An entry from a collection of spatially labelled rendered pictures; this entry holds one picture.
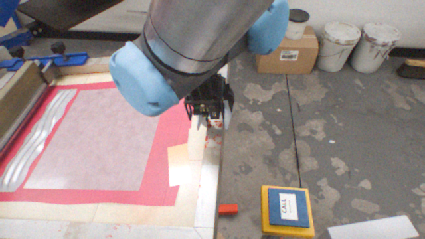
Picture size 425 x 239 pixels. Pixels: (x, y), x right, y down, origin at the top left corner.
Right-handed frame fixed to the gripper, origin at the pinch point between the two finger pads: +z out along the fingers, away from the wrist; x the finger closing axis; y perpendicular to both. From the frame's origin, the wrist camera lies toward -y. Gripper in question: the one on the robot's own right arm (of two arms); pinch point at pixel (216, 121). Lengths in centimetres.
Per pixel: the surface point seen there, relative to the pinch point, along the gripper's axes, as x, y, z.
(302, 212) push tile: 20.2, 13.4, 21.3
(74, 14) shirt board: -82, -82, 7
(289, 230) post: 16.9, 17.5, 22.5
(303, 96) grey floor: 48, -132, 124
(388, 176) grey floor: 96, -57, 132
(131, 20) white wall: -115, -200, 73
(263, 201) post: 10.7, 10.6, 21.4
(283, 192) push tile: 15.8, 8.2, 20.6
